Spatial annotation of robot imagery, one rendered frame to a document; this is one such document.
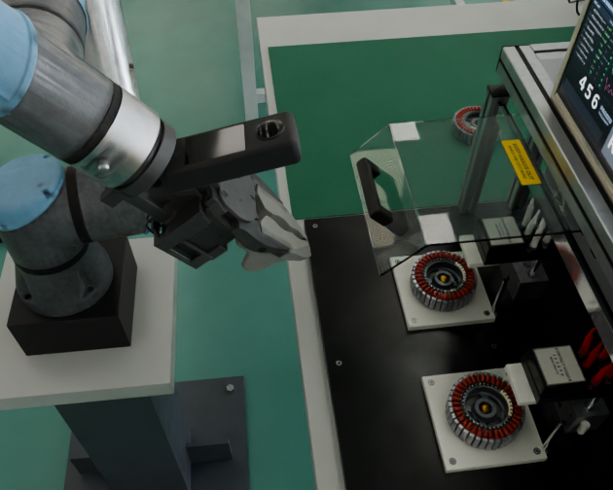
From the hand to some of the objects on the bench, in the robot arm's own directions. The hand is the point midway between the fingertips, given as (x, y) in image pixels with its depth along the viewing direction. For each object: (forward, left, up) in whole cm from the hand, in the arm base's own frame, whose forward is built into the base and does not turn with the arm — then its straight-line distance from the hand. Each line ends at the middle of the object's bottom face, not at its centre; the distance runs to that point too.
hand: (306, 245), depth 65 cm
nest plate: (+27, +20, -41) cm, 53 cm away
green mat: (+52, +72, -43) cm, 98 cm away
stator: (+26, -4, -40) cm, 48 cm away
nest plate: (+26, -4, -41) cm, 49 cm away
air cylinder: (+42, +20, -41) cm, 62 cm away
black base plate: (+28, +8, -43) cm, 52 cm away
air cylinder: (+41, -4, -41) cm, 58 cm away
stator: (+27, +20, -40) cm, 52 cm away
